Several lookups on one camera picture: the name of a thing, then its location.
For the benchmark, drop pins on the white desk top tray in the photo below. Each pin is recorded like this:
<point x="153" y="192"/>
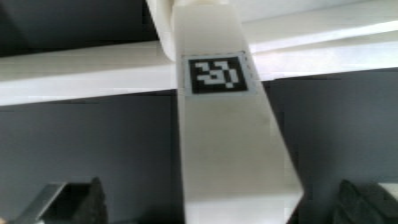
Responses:
<point x="254" y="9"/>

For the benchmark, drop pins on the white desk leg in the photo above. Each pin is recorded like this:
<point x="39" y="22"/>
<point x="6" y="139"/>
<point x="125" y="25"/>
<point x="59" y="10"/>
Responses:
<point x="242" y="188"/>

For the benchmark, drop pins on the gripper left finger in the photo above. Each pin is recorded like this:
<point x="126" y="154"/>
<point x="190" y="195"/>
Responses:
<point x="68" y="204"/>

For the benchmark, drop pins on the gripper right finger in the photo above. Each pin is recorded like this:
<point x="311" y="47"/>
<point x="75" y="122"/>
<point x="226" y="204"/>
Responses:
<point x="366" y="205"/>

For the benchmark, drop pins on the white L-shaped obstacle fence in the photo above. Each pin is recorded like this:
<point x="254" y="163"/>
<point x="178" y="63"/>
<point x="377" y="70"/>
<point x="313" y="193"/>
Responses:
<point x="325" y="41"/>

